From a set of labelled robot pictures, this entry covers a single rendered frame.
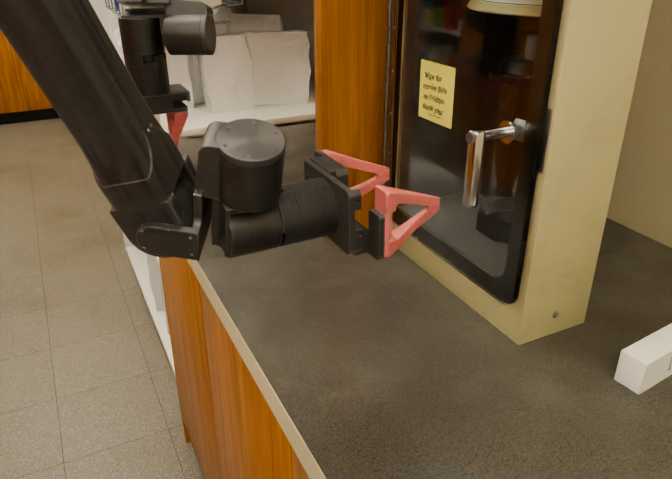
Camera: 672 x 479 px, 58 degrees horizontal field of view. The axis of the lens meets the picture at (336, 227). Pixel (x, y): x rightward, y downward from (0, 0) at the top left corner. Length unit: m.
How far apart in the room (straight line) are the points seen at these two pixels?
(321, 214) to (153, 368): 1.80
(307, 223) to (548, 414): 0.33
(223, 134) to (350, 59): 0.46
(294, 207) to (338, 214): 0.04
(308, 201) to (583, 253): 0.37
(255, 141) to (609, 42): 0.38
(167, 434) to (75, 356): 0.58
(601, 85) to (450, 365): 0.35
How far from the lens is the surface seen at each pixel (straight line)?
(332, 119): 0.95
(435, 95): 0.82
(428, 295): 0.87
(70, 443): 2.13
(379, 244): 0.56
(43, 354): 2.53
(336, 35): 0.93
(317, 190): 0.57
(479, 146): 0.68
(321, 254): 0.97
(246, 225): 0.54
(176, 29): 0.88
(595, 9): 0.68
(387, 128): 0.93
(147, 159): 0.52
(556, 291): 0.79
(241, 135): 0.51
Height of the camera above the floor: 1.40
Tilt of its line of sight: 26 degrees down
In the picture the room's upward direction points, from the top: straight up
